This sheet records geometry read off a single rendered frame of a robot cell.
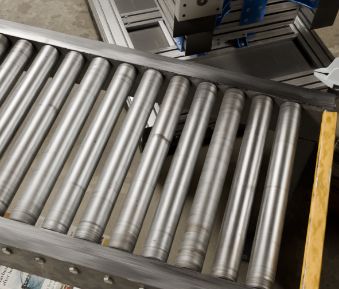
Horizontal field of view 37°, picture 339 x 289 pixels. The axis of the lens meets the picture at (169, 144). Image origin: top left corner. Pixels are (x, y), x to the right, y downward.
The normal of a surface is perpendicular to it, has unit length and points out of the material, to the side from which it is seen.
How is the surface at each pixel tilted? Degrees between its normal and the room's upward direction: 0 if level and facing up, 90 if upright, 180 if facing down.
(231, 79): 0
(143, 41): 0
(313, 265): 0
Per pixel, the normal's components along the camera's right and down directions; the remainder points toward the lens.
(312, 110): -0.27, 0.77
